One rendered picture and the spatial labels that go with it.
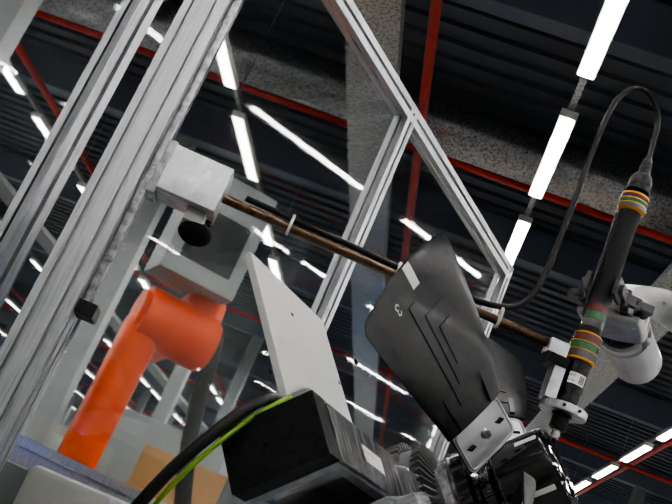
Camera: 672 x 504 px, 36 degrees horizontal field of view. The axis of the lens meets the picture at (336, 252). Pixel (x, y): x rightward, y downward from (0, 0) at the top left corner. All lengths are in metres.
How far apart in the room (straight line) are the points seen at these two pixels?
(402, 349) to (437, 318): 0.07
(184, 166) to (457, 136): 8.84
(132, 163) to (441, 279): 0.48
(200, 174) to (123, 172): 0.11
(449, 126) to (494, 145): 0.48
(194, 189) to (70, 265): 0.20
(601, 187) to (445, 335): 8.99
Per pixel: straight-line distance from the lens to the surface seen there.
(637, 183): 1.66
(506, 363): 1.65
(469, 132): 10.25
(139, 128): 1.50
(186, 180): 1.48
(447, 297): 1.31
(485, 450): 1.38
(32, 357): 1.43
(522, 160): 10.23
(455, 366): 1.32
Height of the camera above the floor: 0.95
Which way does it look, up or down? 17 degrees up
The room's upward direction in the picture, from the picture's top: 23 degrees clockwise
